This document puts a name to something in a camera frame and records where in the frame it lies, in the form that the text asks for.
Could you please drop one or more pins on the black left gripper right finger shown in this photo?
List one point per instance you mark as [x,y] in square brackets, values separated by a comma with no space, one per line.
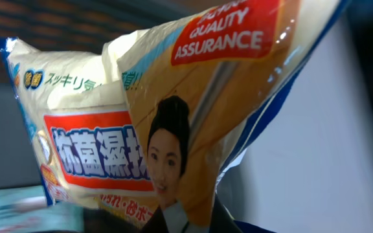
[221,221]

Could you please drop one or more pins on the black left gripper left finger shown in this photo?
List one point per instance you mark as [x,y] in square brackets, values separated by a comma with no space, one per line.
[101,221]

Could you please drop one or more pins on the grey plastic mesh basket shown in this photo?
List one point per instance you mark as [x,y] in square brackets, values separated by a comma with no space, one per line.
[82,25]

